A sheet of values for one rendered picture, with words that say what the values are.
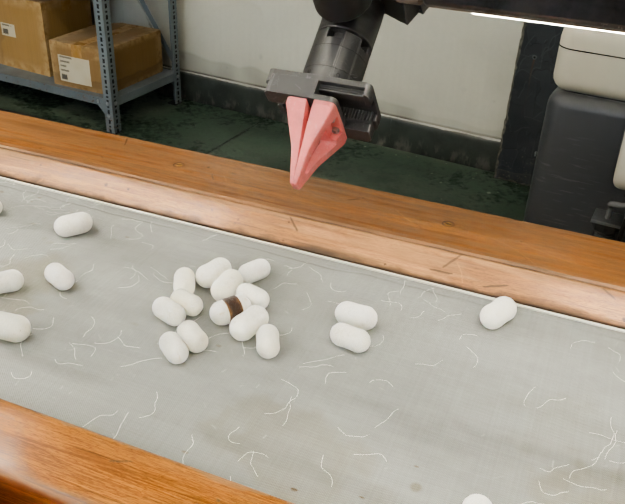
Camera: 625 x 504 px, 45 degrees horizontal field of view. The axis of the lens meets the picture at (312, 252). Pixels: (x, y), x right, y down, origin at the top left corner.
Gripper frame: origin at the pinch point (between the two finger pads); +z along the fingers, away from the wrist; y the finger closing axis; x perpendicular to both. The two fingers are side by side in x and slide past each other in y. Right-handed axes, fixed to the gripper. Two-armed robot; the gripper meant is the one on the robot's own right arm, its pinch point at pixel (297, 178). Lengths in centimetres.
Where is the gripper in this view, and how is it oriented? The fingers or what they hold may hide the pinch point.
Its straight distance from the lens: 70.8
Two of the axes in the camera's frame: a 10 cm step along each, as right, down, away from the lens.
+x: 2.2, 3.5, 9.1
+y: 9.3, 2.1, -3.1
